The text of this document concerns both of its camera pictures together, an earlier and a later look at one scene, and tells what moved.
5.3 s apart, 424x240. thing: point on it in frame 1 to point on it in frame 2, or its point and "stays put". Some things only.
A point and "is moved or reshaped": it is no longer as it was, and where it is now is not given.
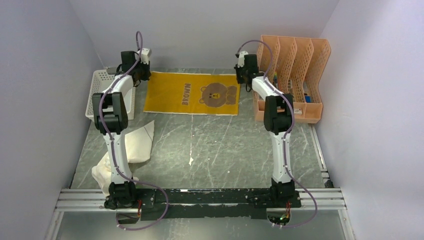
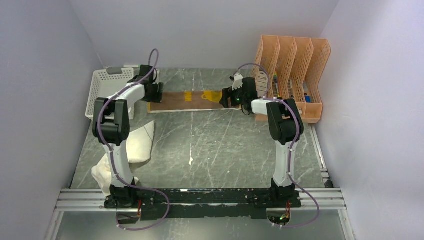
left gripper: [148, 75] to [157, 97]
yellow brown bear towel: [192, 93] is moved or reshaped
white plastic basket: [100, 79] stays put
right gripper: [239, 81] to [227, 93]
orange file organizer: [294, 66] stays put
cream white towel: [138, 144] stays put
